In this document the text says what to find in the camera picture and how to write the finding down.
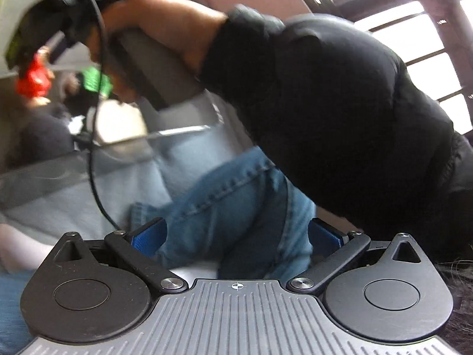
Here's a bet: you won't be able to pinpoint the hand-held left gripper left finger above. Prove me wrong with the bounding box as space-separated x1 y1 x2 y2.
55 217 189 294

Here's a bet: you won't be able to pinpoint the black cable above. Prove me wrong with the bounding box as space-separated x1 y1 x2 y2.
84 0 122 232

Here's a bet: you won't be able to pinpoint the red object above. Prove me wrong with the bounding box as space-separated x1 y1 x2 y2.
15 46 56 99

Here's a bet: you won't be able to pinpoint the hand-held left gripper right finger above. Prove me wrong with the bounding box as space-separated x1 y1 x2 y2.
289 218 424 294

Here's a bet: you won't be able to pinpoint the person's blue jeans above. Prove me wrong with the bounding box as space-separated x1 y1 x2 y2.
0 146 319 355

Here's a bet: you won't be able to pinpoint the window with dark frame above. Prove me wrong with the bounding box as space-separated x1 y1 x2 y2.
284 0 473 135

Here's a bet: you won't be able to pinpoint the green object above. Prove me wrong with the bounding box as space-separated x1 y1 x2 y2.
79 66 113 99

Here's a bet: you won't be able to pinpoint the person's right hand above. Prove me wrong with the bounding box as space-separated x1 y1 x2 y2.
87 0 156 104

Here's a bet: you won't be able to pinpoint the dark fuzzy cloth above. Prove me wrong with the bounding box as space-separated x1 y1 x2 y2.
434 255 473 355

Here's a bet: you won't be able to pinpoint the person in black shirt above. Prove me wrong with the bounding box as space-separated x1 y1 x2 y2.
200 4 473 267

